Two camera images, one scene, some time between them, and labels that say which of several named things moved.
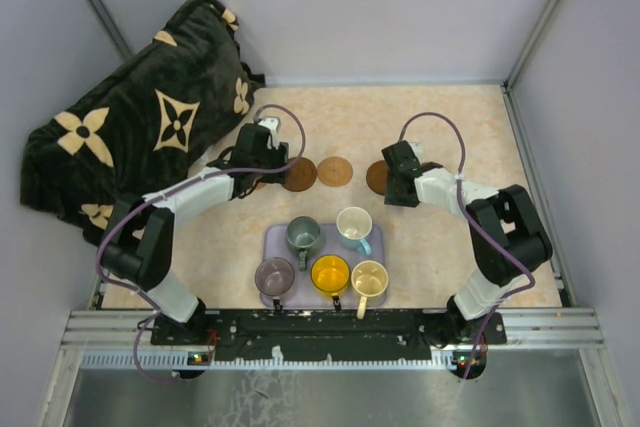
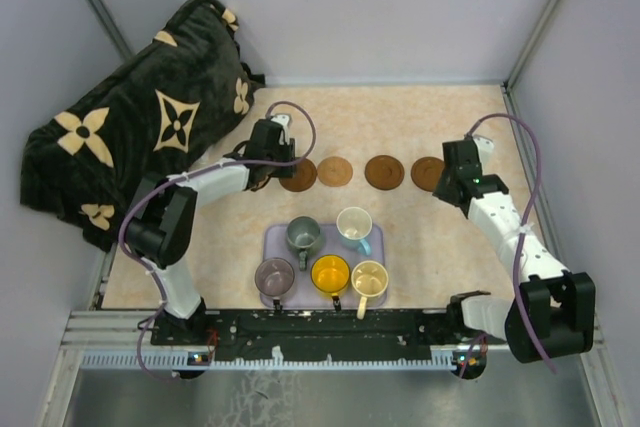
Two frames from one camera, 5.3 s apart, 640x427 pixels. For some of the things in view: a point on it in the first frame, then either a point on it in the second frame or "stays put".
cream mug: x=369 y=279 stays put
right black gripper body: x=392 y=193 → x=441 y=190
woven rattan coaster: x=335 y=171 stays put
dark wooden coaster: x=376 y=177 stays put
